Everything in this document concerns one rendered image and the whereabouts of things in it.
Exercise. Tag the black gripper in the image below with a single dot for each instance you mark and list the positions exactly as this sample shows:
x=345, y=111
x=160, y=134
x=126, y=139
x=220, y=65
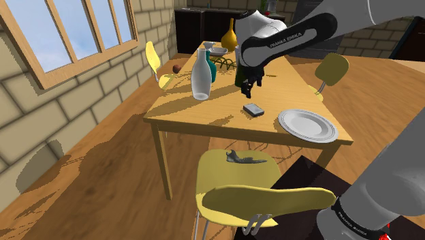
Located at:
x=255, y=73

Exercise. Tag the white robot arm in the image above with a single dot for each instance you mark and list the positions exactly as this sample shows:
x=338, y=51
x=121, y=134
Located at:
x=382, y=186

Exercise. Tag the dark green bottle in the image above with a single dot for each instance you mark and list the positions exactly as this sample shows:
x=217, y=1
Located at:
x=239, y=74

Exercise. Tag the grey phone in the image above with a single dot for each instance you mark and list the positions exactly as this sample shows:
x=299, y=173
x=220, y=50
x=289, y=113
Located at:
x=253, y=109

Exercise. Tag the teal vase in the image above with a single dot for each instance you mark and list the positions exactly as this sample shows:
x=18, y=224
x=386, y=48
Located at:
x=213, y=71

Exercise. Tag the wooden table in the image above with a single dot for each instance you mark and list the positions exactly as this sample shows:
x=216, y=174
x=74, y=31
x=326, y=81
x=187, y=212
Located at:
x=212, y=109

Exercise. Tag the grey bowl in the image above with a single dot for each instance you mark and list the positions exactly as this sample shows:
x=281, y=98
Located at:
x=219, y=50

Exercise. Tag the yellow round vase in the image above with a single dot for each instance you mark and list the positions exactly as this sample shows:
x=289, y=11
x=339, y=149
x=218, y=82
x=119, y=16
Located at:
x=229, y=40

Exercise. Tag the pale grey glass vase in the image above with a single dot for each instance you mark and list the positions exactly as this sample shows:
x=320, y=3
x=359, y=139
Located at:
x=201, y=74

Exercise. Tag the white plate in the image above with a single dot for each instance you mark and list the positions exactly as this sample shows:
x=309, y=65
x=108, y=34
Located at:
x=307, y=125

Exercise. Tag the grey jawbone figure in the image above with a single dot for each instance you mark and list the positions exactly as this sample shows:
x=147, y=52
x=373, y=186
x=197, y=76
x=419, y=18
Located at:
x=244, y=160

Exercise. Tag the brown ball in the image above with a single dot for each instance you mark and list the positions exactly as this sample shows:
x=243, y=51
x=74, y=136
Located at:
x=176, y=68

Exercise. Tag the dark cabinet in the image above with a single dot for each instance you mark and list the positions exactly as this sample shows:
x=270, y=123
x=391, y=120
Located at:
x=194, y=31

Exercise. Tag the yellow chair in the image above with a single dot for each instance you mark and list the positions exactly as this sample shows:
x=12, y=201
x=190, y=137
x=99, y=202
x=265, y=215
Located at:
x=152, y=55
x=232, y=179
x=332, y=68

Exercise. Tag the wooden frame window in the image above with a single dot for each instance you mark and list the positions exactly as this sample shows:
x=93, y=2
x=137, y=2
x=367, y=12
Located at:
x=79, y=64

